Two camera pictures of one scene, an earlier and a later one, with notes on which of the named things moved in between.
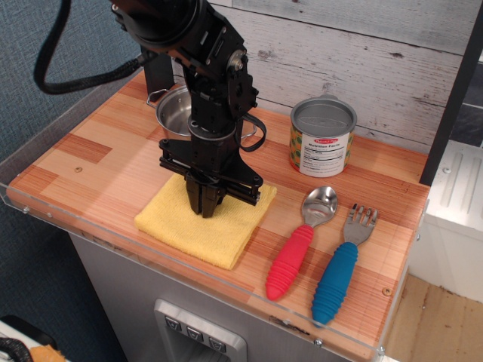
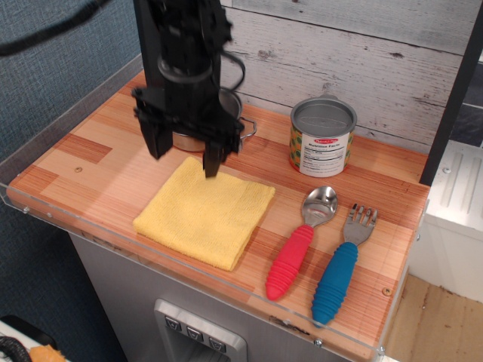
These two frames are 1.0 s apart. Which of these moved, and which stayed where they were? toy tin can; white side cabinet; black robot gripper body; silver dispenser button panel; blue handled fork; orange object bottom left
Moved: black robot gripper body
Stayed: orange object bottom left; silver dispenser button panel; toy tin can; blue handled fork; white side cabinet
